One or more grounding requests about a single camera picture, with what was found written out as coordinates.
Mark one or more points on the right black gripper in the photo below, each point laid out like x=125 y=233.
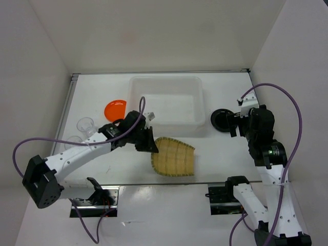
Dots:
x=239 y=120

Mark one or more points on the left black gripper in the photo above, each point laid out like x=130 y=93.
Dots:
x=149 y=145

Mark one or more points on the black round plate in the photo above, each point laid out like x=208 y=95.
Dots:
x=219 y=120

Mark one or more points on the woven bamboo basket tray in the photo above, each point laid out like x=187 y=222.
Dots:
x=174 y=159

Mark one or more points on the orange plastic plate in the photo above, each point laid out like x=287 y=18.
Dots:
x=115 y=110

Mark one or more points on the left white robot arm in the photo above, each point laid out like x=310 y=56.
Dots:
x=44 y=177

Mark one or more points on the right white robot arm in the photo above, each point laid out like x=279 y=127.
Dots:
x=275 y=223

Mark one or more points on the translucent plastic bin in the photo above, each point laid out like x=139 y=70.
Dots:
x=176 y=101

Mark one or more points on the clear plastic cup upper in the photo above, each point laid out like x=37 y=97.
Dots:
x=86 y=126

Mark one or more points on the clear plastic cup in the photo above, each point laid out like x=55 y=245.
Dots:
x=74 y=139
x=86 y=126

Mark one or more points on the clear plastic cup lower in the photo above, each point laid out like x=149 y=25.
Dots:
x=74 y=139

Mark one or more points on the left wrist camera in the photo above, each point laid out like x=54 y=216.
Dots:
x=148 y=118

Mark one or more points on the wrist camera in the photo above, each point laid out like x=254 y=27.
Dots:
x=247 y=103
x=148 y=118

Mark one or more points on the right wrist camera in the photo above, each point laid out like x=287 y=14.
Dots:
x=247 y=103

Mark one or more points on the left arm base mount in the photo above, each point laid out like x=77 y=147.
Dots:
x=107 y=204

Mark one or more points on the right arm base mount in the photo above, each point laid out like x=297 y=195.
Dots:
x=220 y=201

